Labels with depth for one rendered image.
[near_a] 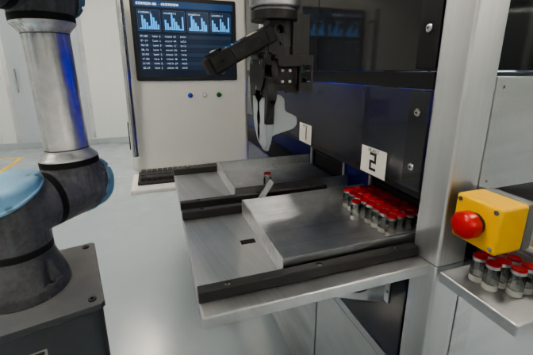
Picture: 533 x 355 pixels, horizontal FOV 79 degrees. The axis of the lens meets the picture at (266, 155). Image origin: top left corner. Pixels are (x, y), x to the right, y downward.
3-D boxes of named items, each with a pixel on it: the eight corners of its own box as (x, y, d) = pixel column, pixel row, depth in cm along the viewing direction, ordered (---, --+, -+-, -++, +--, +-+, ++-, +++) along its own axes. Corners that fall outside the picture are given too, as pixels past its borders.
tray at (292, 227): (362, 195, 88) (362, 183, 87) (440, 242, 64) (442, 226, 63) (241, 213, 77) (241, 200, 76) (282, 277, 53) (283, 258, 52)
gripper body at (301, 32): (312, 94, 49) (316, 9, 46) (259, 96, 47) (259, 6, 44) (293, 91, 56) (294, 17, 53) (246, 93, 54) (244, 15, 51)
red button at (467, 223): (464, 228, 50) (468, 204, 49) (488, 241, 46) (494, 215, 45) (445, 232, 49) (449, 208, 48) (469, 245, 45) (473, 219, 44)
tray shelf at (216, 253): (302, 164, 124) (302, 159, 123) (462, 265, 60) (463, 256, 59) (174, 177, 109) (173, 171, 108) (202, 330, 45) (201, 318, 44)
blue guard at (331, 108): (220, 100, 236) (218, 74, 231) (420, 192, 58) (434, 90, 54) (219, 100, 236) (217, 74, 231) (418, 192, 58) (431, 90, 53)
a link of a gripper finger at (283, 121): (299, 152, 52) (301, 94, 49) (264, 155, 50) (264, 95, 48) (292, 148, 55) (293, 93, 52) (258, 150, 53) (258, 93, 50)
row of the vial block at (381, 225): (347, 204, 82) (349, 187, 81) (397, 238, 65) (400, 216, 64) (340, 205, 81) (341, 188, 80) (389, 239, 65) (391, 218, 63)
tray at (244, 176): (308, 162, 119) (308, 153, 118) (347, 185, 95) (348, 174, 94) (216, 171, 108) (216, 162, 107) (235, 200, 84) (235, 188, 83)
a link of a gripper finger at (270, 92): (277, 125, 48) (278, 64, 46) (267, 126, 47) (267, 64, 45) (266, 120, 52) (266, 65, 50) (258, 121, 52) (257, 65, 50)
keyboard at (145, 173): (235, 165, 142) (235, 159, 141) (244, 174, 129) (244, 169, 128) (139, 174, 129) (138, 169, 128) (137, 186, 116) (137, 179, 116)
